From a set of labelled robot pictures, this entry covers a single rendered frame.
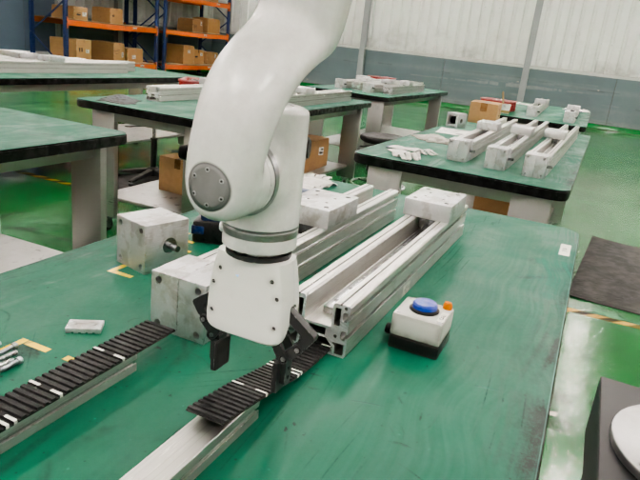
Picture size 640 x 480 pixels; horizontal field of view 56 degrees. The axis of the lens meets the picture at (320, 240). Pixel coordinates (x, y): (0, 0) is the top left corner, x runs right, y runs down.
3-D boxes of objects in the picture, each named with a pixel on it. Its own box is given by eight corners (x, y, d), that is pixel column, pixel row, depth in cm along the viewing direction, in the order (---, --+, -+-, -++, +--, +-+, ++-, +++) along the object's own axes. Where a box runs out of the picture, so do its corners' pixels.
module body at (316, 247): (236, 324, 98) (240, 274, 95) (186, 307, 102) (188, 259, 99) (393, 220, 168) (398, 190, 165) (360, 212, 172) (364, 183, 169)
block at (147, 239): (151, 279, 111) (153, 230, 108) (116, 261, 118) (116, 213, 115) (195, 268, 119) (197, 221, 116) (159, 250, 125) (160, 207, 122)
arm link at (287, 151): (273, 241, 62) (310, 221, 70) (285, 110, 58) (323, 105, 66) (204, 224, 65) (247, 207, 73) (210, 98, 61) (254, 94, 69)
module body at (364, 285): (344, 359, 91) (350, 307, 88) (285, 339, 94) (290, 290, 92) (462, 235, 161) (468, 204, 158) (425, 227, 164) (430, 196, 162)
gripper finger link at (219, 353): (195, 315, 73) (192, 364, 75) (217, 323, 72) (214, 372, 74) (210, 307, 76) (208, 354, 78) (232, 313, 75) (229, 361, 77)
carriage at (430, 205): (446, 235, 139) (451, 207, 136) (400, 225, 143) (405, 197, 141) (462, 220, 153) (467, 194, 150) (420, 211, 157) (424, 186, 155)
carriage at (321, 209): (326, 243, 124) (330, 210, 122) (278, 230, 128) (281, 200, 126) (355, 226, 138) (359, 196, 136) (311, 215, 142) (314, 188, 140)
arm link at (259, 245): (204, 221, 66) (203, 247, 67) (275, 239, 62) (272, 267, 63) (246, 207, 73) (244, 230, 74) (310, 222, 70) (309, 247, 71)
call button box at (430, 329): (435, 361, 93) (443, 324, 91) (376, 343, 97) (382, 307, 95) (448, 341, 100) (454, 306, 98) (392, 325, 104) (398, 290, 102)
